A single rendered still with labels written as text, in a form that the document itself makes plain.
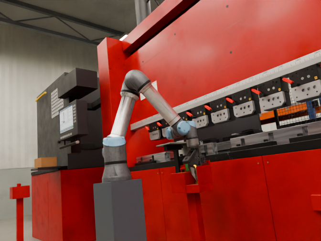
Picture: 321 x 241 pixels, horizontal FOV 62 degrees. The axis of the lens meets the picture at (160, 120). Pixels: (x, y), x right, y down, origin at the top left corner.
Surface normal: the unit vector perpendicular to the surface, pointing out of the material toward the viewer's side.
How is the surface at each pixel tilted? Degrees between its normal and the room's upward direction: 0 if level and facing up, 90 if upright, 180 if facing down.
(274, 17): 90
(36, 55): 90
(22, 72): 90
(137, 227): 90
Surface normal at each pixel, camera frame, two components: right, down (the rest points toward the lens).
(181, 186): -0.65, -0.07
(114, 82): 0.59, -0.21
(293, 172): -0.80, -0.03
